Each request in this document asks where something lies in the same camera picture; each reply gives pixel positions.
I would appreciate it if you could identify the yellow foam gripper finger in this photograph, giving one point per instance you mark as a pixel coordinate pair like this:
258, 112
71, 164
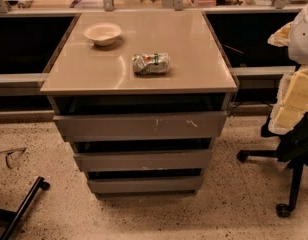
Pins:
292, 102

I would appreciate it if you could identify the foam gripper finger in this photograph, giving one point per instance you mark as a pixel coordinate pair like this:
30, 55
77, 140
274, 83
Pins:
281, 37

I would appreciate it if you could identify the grey top drawer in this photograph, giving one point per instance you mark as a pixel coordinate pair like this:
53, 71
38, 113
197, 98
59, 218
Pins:
129, 127

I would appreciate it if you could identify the grey drawer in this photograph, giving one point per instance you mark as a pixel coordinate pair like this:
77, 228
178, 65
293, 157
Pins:
141, 160
143, 185
129, 127

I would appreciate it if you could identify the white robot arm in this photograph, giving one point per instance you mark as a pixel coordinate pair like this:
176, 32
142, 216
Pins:
298, 47

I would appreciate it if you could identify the grey middle drawer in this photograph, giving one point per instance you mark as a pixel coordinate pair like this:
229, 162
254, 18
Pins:
141, 160

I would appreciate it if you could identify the grey bottom drawer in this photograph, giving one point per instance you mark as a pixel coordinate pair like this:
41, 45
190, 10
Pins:
143, 185

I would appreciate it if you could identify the grey drawer cabinet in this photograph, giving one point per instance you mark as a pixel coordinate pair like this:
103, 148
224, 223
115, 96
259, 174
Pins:
141, 98

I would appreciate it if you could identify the black office chair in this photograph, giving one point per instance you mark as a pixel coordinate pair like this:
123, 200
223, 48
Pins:
293, 149

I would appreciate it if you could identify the crushed silver green can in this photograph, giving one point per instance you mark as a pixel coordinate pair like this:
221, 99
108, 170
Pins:
150, 64

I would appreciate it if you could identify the white paper bowl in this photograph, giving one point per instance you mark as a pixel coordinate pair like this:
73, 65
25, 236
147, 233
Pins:
103, 34

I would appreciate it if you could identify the black chair base leg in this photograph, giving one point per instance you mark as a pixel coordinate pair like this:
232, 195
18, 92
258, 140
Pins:
10, 219

